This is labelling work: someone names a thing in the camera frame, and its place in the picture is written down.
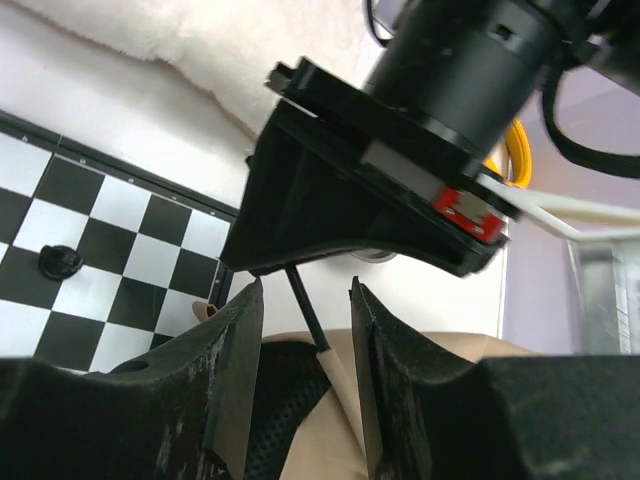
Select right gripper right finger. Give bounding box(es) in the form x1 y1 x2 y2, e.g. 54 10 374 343
350 281 639 479

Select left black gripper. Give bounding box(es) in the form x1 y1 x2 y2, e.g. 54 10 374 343
221 58 520 276

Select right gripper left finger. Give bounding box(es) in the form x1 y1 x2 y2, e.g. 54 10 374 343
1 282 264 479

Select black tent pole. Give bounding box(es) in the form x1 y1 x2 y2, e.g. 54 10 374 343
285 265 330 352

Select beige fabric pet tent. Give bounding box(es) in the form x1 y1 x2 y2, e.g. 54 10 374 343
192 299 546 480

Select white fluffy cushion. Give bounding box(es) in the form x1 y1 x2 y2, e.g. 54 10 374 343
19 0 381 138

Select black white chessboard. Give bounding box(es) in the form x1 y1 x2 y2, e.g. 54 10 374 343
1 114 236 373

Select yellow double bowl holder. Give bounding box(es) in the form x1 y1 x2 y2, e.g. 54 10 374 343
484 119 533 189

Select black chess piece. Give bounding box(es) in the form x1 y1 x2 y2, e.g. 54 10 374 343
38 245 84 281

